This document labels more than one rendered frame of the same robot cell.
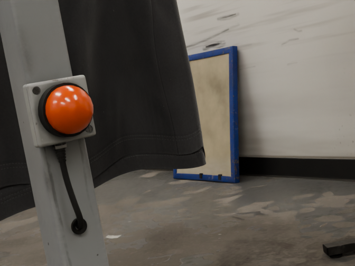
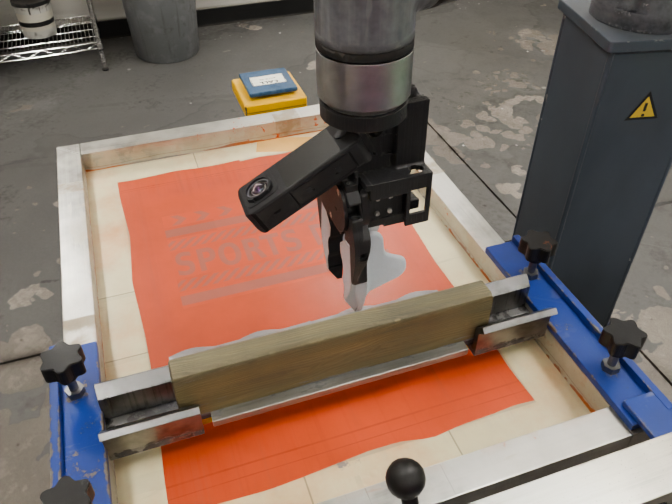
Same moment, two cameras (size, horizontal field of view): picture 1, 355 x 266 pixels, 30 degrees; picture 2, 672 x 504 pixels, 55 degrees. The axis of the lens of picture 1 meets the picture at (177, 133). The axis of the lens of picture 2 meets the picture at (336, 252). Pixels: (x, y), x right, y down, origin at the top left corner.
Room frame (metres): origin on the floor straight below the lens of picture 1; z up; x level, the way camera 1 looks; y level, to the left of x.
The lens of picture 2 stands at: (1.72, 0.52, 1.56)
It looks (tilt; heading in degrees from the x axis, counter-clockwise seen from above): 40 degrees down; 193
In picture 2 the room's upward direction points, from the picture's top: straight up
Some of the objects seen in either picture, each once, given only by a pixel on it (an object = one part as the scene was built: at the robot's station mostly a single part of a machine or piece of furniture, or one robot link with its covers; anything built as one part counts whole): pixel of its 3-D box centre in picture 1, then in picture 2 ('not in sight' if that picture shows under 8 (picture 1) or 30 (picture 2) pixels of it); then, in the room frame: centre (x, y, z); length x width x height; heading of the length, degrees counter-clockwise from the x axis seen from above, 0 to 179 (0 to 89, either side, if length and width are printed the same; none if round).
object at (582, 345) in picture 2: not in sight; (561, 333); (1.14, 0.67, 0.98); 0.30 x 0.05 x 0.07; 33
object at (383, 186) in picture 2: not in sight; (370, 159); (1.25, 0.44, 1.26); 0.09 x 0.08 x 0.12; 124
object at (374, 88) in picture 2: not in sight; (362, 71); (1.25, 0.44, 1.34); 0.08 x 0.08 x 0.05
